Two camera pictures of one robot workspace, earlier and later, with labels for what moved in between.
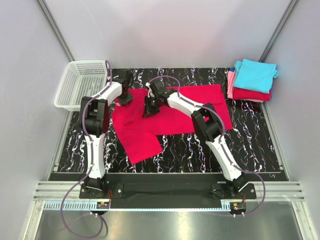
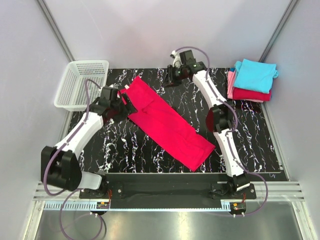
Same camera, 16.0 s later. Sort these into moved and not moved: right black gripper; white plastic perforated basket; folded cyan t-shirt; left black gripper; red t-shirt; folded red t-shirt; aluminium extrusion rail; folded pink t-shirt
Moved: right black gripper; left black gripper; red t-shirt
Not moved: folded pink t-shirt; folded red t-shirt; white plastic perforated basket; aluminium extrusion rail; folded cyan t-shirt
